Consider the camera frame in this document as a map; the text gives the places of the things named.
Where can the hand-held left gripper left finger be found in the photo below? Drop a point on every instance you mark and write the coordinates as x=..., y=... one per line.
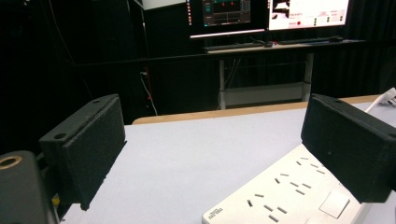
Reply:
x=90, y=146

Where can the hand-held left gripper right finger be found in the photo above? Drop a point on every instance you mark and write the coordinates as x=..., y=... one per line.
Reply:
x=345, y=146

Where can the white power strip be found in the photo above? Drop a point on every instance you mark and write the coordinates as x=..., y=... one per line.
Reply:
x=289, y=193

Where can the desk with white legs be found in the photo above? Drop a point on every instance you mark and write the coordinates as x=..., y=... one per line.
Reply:
x=264, y=71

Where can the black keyboard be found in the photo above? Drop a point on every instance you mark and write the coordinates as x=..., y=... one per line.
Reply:
x=233, y=46
x=309, y=40

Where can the bright computer monitor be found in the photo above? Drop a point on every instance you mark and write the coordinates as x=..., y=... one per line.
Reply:
x=308, y=14

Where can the dark computer monitor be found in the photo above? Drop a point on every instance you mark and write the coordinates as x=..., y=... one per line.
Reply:
x=225, y=15

